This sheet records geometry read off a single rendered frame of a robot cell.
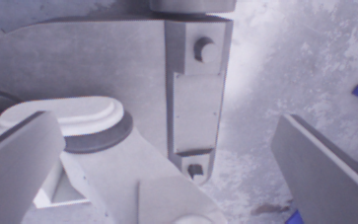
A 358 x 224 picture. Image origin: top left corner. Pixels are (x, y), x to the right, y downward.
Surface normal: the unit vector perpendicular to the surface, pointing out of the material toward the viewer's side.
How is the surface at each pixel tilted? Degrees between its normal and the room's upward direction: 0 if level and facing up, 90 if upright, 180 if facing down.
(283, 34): 0
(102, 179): 90
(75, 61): 0
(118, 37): 0
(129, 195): 90
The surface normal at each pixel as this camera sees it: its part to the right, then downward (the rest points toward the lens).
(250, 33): 0.19, 0.50
